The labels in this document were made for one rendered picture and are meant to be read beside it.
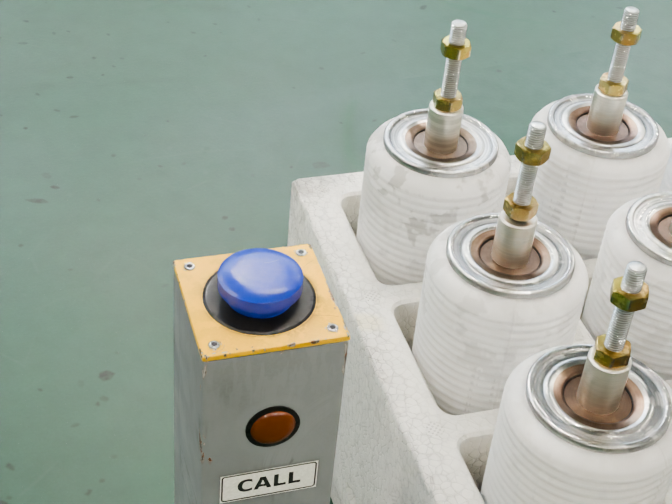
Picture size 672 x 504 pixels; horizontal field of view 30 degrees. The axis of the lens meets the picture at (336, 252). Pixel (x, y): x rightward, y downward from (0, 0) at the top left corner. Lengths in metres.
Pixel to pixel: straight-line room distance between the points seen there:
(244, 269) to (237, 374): 0.05
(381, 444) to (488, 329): 0.11
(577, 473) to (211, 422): 0.18
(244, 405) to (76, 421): 0.39
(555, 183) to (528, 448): 0.26
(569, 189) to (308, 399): 0.31
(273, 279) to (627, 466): 0.20
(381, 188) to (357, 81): 0.57
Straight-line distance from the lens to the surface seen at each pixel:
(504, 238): 0.72
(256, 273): 0.58
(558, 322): 0.73
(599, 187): 0.85
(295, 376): 0.59
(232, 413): 0.59
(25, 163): 1.23
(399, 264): 0.83
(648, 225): 0.79
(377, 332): 0.78
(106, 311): 1.06
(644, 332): 0.79
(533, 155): 0.69
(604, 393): 0.65
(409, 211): 0.80
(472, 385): 0.75
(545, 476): 0.65
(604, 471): 0.64
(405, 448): 0.73
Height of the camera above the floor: 0.71
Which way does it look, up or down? 39 degrees down
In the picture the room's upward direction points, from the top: 6 degrees clockwise
